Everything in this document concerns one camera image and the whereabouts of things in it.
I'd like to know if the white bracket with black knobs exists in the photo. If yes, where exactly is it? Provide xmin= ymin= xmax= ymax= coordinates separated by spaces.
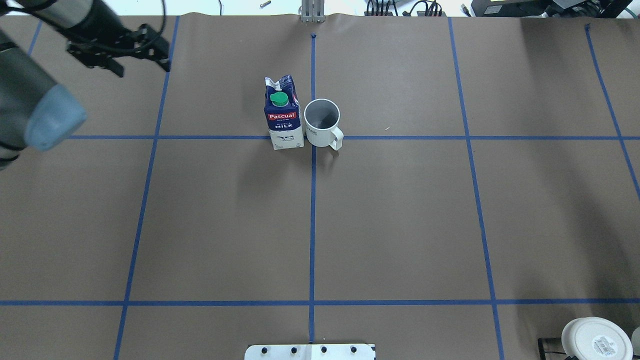
xmin=244 ymin=343 xmax=377 ymax=360

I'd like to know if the black cables bundle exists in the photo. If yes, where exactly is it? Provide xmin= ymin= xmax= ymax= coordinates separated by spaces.
xmin=365 ymin=0 xmax=446 ymax=18

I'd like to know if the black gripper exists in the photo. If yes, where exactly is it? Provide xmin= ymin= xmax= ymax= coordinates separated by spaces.
xmin=66 ymin=23 xmax=172 ymax=78

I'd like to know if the white plate with barcode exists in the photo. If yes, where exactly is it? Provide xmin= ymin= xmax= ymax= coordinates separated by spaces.
xmin=561 ymin=316 xmax=634 ymax=360

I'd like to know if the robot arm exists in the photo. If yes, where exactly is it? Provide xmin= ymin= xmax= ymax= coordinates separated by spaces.
xmin=0 ymin=0 xmax=171 ymax=169

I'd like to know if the blue white milk carton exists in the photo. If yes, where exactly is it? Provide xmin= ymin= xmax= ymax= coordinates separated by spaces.
xmin=263 ymin=74 xmax=305 ymax=150

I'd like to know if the black stand under plate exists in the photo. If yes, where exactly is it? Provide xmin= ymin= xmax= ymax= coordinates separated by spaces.
xmin=537 ymin=337 xmax=577 ymax=360

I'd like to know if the metal clamp post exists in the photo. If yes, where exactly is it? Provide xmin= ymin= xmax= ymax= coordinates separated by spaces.
xmin=299 ymin=0 xmax=326 ymax=24

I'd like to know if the white ribbed mug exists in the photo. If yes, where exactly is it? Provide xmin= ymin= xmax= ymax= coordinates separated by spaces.
xmin=303 ymin=98 xmax=345 ymax=151

